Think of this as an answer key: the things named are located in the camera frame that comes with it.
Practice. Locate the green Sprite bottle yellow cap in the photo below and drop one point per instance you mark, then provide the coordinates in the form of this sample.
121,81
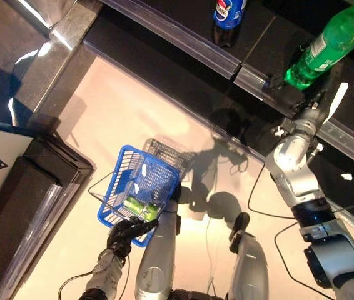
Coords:
327,40

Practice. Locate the dark side shelf unit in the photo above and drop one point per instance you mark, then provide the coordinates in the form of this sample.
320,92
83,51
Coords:
39,187

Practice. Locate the Pepsi cola bottle blue label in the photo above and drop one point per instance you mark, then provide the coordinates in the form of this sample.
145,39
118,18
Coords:
228,15

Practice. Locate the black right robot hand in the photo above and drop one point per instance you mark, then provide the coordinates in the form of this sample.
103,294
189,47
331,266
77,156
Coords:
308,100

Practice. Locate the dark robot pelvis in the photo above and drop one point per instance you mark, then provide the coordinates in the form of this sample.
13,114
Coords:
195,295

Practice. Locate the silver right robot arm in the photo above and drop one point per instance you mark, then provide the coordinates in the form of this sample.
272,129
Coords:
292,162

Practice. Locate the green drink can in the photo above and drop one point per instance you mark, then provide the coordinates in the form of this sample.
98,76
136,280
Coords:
139,207

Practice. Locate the white paper scrap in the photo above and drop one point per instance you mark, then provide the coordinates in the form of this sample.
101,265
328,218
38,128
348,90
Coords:
347,176

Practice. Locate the blue plastic shopping basket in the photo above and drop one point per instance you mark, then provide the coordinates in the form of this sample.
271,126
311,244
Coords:
152,175

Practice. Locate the silver left robot leg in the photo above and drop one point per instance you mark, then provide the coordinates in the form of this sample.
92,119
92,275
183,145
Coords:
158,250

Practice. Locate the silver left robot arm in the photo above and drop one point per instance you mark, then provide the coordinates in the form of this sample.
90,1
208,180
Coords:
105,275

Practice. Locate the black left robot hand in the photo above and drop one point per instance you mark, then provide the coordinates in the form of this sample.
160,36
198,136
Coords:
122,234

